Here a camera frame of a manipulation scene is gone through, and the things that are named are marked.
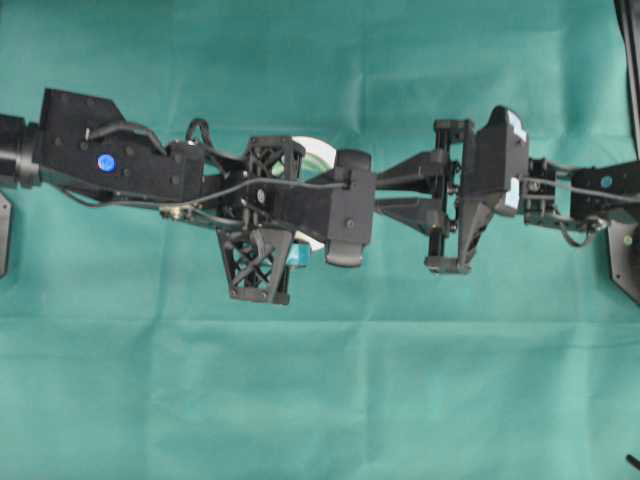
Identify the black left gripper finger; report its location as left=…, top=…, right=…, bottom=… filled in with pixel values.
left=286, top=239, right=313, bottom=268

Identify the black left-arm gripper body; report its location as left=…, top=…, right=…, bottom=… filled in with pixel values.
left=216, top=136, right=305, bottom=305

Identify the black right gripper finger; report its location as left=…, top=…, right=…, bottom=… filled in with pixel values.
left=376, top=150, right=449, bottom=190
left=375, top=197, right=441, bottom=235

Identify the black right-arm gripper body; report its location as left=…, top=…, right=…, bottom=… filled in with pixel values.
left=425, top=119, right=480, bottom=274

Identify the white duct tape roll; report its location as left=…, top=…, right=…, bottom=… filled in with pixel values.
left=292, top=136, right=337, bottom=253

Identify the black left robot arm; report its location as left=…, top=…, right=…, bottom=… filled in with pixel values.
left=1, top=89, right=305, bottom=305

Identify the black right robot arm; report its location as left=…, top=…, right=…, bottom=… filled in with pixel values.
left=375, top=108, right=639, bottom=274

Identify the green table cloth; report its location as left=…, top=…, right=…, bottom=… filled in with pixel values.
left=1, top=1, right=639, bottom=479

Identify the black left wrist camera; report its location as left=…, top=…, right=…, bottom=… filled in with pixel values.
left=268, top=149, right=376, bottom=268

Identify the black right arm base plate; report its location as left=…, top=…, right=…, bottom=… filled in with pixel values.
left=607, top=217, right=639, bottom=304

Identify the black frame bar top right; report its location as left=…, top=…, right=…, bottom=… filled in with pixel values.
left=613, top=0, right=639, bottom=157

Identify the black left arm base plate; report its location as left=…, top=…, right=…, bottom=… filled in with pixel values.
left=0, top=193, right=12, bottom=278

